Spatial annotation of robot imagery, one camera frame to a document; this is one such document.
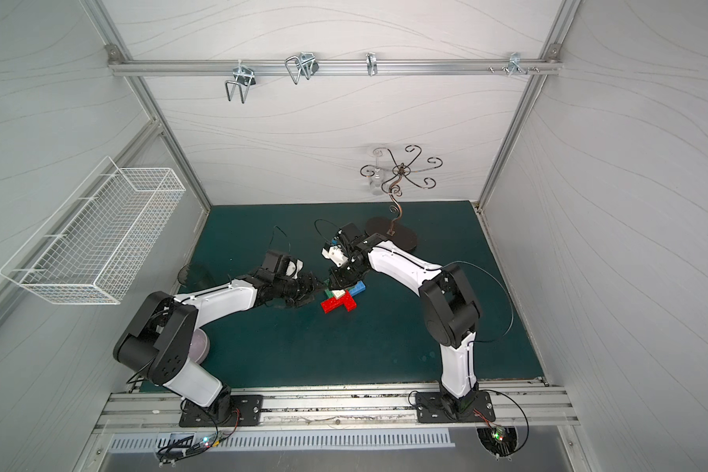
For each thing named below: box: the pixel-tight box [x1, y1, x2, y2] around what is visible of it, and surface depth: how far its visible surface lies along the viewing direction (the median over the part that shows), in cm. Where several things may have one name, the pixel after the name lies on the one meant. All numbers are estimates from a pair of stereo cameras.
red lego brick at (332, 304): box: [320, 295, 346, 314], surface depth 92 cm
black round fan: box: [475, 425, 520, 458], surface depth 73 cm
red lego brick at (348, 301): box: [343, 290, 357, 312], surface depth 92 cm
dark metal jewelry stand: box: [360, 144, 444, 252], surface depth 90 cm
